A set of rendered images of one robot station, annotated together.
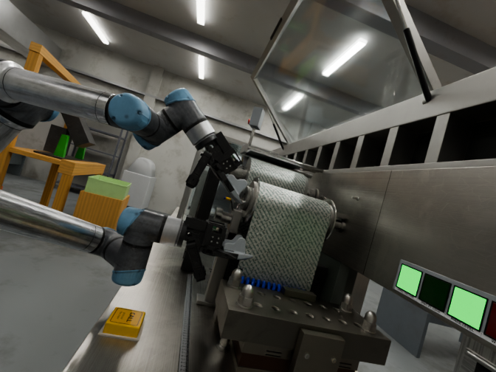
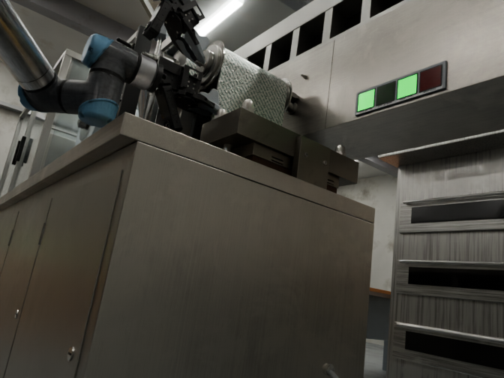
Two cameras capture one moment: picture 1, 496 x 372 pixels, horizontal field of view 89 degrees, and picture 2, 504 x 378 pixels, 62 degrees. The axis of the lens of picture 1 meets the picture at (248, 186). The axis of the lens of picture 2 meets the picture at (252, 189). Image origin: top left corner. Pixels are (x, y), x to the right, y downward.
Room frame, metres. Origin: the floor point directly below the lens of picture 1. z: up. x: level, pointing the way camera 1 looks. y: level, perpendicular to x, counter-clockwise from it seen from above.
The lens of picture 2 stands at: (-0.24, 0.27, 0.64)
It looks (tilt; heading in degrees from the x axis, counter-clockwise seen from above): 14 degrees up; 335
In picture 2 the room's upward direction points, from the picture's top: 8 degrees clockwise
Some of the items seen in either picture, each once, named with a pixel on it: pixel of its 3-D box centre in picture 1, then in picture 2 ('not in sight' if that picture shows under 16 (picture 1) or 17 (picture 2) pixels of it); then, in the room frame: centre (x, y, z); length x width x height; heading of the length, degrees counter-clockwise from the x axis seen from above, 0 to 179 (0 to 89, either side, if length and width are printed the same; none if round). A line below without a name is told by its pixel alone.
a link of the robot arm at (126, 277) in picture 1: (128, 259); (94, 98); (0.68, 0.25, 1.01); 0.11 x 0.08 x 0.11; 54
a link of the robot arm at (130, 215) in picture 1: (142, 225); (110, 59); (0.67, 0.24, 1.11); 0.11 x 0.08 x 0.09; 101
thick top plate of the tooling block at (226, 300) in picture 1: (297, 319); (283, 154); (0.64, -0.21, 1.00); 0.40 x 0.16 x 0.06; 101
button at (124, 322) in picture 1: (125, 321); not in sight; (0.58, 0.18, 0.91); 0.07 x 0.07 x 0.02; 11
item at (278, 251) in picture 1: (280, 257); (249, 120); (0.75, -0.15, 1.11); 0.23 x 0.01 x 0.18; 101
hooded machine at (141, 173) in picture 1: (137, 182); not in sight; (7.02, 2.95, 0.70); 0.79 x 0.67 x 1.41; 100
